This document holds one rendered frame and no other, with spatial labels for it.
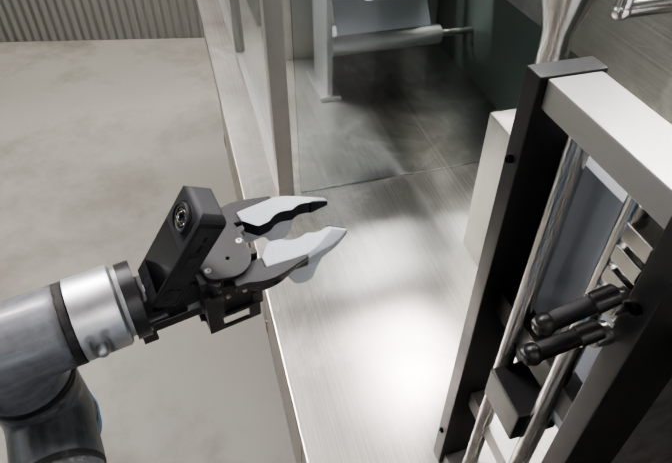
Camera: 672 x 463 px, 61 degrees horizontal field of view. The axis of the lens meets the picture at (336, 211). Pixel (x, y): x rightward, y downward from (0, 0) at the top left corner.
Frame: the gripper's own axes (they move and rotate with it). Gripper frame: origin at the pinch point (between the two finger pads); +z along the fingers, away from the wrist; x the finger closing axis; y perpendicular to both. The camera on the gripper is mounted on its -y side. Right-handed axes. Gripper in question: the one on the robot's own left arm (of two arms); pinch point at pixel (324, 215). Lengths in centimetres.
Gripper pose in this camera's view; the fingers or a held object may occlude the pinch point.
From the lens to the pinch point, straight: 56.7
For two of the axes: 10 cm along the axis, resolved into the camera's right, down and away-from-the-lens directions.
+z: 8.8, -3.2, 3.6
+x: 4.8, 6.8, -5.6
